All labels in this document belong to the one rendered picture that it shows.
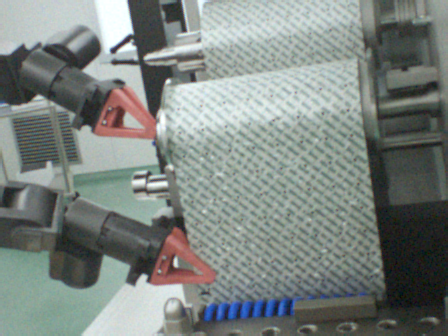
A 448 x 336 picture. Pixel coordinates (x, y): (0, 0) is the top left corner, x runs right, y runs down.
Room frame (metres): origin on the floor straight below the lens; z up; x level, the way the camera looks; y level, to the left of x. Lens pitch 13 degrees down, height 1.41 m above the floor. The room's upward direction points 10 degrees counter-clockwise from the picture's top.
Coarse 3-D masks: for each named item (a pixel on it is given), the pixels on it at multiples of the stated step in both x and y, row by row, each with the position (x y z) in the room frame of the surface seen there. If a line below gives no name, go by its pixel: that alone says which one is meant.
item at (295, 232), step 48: (192, 192) 0.94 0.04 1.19; (240, 192) 0.92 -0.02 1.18; (288, 192) 0.91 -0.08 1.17; (336, 192) 0.89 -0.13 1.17; (192, 240) 0.94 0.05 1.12; (240, 240) 0.93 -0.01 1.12; (288, 240) 0.91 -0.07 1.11; (336, 240) 0.90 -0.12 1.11; (240, 288) 0.93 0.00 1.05; (288, 288) 0.91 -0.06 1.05; (336, 288) 0.90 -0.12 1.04; (384, 288) 0.88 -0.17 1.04
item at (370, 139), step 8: (360, 64) 0.93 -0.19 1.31; (360, 72) 0.92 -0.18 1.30; (360, 80) 0.91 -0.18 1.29; (360, 88) 0.90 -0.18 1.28; (368, 88) 0.90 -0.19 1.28; (360, 96) 0.89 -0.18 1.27; (368, 96) 0.89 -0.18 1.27; (368, 104) 0.89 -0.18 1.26; (160, 112) 0.97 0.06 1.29; (368, 112) 0.89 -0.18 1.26; (160, 120) 0.96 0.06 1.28; (368, 120) 0.89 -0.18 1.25; (160, 128) 0.96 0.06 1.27; (368, 128) 0.89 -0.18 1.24; (368, 136) 0.89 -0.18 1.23; (368, 144) 0.90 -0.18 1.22; (368, 152) 0.91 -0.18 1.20; (376, 152) 0.91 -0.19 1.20
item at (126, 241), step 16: (112, 224) 0.95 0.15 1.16; (128, 224) 0.95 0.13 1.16; (144, 224) 0.96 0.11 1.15; (160, 224) 0.98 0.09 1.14; (112, 240) 0.94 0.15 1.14; (128, 240) 0.94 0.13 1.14; (144, 240) 0.91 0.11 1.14; (112, 256) 0.95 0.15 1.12; (128, 256) 0.94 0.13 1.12; (144, 256) 0.91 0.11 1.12; (128, 272) 0.91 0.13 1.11
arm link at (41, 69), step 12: (48, 48) 1.11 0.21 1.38; (36, 60) 1.07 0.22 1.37; (48, 60) 1.07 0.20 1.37; (60, 60) 1.08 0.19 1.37; (72, 60) 1.11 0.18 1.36; (24, 72) 1.07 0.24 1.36; (36, 72) 1.06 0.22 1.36; (48, 72) 1.06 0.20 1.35; (24, 84) 1.07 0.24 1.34; (36, 84) 1.06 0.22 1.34; (48, 84) 1.05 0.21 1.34; (48, 96) 1.06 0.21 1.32
